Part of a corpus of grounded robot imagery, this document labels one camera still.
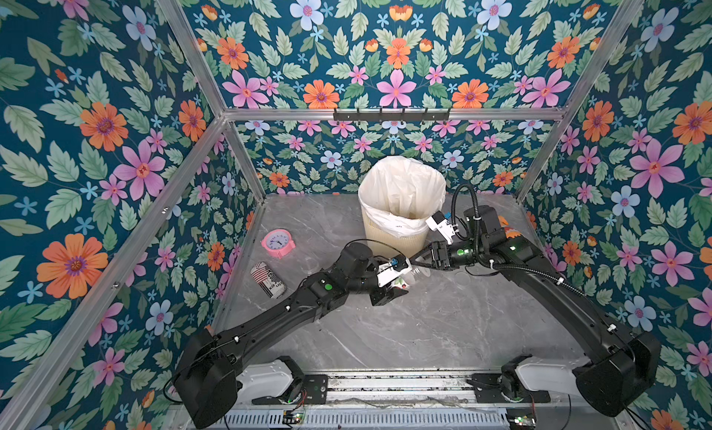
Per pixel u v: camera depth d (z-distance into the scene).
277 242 1.02
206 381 0.39
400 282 0.68
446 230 0.66
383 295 0.64
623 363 0.38
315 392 0.73
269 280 0.91
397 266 0.63
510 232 0.97
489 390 0.73
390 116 0.93
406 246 0.83
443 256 0.61
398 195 0.96
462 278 0.96
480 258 0.56
